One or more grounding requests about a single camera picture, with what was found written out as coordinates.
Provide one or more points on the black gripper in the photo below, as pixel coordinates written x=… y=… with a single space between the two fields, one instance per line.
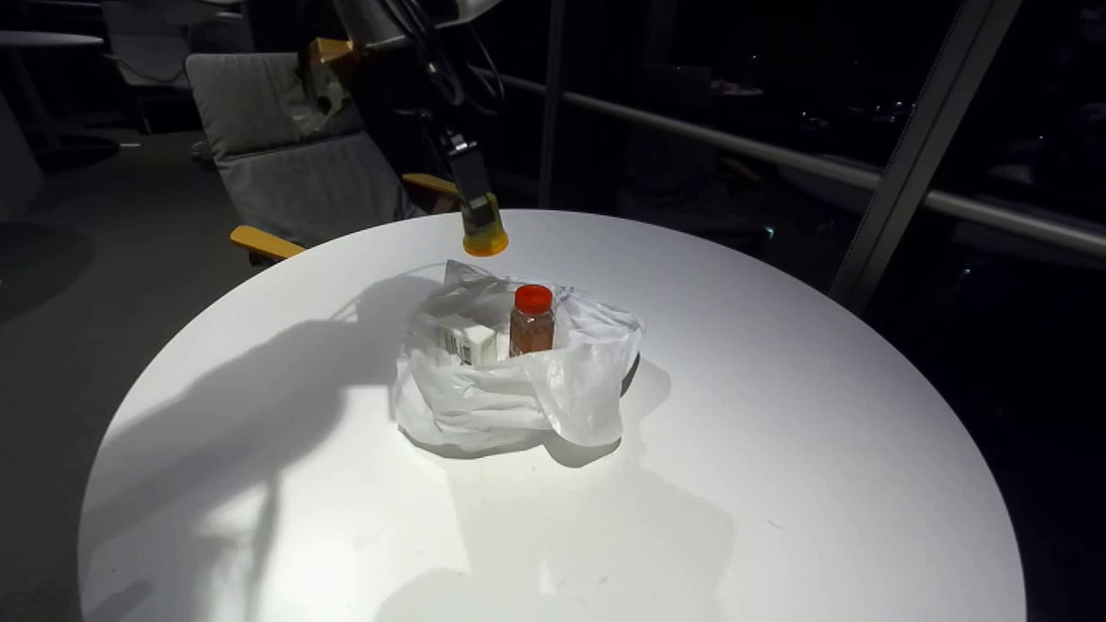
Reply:
x=401 y=97

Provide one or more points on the slanted metal window post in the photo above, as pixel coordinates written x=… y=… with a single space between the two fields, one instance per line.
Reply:
x=919 y=149

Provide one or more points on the grey background chair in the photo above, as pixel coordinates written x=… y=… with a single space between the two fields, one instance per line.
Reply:
x=146 y=46

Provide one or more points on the thin vertical metal post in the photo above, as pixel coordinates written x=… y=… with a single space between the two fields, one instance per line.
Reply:
x=557 y=92

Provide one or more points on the small yellow container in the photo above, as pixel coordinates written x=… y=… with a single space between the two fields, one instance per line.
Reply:
x=485 y=230

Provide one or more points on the white plastic bag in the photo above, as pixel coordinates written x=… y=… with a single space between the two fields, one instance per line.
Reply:
x=496 y=401

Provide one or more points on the round dark background table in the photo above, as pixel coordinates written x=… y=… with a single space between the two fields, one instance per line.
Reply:
x=45 y=38

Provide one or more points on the horizontal metal railing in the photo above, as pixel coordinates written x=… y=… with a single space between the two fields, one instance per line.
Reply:
x=805 y=163

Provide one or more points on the red-capped spice jar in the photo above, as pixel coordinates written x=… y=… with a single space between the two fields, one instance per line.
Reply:
x=532 y=321

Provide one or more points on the grey armchair with wooden armrests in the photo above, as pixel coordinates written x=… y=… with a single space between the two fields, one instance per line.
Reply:
x=276 y=162

